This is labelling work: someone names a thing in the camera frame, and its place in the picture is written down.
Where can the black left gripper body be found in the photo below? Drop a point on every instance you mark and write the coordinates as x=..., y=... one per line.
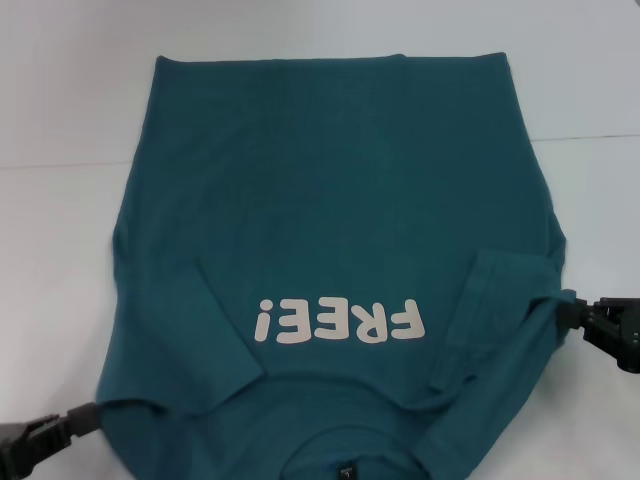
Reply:
x=27, y=445

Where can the teal shirt with FREE print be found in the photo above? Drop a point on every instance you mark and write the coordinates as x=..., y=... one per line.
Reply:
x=325, y=175

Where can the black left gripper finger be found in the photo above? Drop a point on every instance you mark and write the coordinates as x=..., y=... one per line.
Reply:
x=84, y=419

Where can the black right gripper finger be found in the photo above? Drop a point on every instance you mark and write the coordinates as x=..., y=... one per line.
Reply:
x=571, y=314

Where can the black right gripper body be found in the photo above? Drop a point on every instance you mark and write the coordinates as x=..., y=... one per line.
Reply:
x=615, y=330

